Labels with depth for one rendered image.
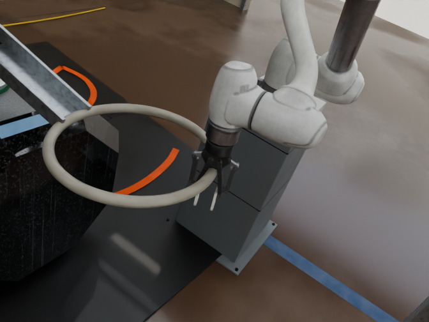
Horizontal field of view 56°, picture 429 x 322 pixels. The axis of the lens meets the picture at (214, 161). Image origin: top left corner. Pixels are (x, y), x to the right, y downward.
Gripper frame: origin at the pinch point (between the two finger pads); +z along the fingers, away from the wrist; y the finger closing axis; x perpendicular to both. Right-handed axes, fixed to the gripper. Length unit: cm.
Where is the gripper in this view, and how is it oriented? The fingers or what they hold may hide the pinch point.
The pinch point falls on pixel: (205, 197)
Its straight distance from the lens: 118.4
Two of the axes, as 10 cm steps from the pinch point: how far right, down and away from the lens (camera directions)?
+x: -1.9, 5.1, -8.4
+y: -9.6, -2.8, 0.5
